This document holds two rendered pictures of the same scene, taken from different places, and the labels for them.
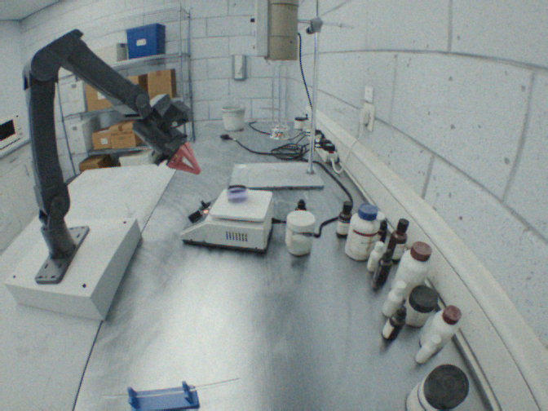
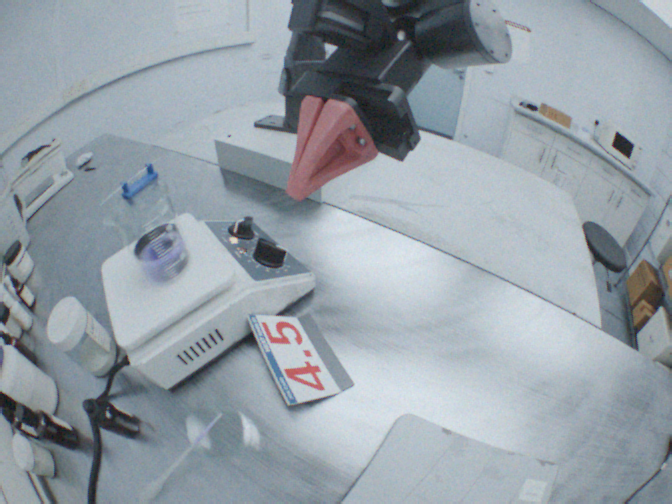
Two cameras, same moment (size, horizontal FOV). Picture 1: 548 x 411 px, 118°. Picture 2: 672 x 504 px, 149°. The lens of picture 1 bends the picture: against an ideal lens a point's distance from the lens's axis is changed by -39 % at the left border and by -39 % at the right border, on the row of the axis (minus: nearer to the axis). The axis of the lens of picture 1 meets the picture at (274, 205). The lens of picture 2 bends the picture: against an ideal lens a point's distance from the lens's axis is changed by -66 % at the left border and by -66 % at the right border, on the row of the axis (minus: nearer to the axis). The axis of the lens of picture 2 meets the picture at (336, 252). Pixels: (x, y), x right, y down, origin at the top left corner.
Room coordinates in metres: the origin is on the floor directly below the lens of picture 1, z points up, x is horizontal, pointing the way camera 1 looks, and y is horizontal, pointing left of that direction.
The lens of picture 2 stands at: (0.72, 0.06, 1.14)
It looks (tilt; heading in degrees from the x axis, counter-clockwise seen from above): 45 degrees down; 126
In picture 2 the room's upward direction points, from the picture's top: 2 degrees clockwise
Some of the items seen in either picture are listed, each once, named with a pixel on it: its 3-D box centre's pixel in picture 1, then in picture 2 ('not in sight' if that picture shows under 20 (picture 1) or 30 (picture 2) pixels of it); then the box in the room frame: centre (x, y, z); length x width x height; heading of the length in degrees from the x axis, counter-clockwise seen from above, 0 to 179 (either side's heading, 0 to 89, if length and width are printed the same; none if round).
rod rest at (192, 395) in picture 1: (160, 396); (138, 179); (0.11, 0.15, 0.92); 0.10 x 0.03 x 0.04; 110
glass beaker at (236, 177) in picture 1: (238, 184); (149, 235); (0.53, 0.08, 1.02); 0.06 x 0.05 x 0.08; 96
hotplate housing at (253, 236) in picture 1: (232, 218); (195, 287); (0.52, 0.10, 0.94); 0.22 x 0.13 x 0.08; 82
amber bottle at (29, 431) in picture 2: (382, 232); (18, 421); (0.48, -0.25, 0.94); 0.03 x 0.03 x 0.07
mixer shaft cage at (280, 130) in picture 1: (280, 99); not in sight; (0.86, -0.01, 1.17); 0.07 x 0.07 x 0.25
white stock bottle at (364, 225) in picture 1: (363, 231); (19, 378); (0.45, -0.19, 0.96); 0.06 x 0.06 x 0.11
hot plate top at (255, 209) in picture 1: (242, 203); (157, 271); (0.52, 0.07, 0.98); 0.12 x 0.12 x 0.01; 82
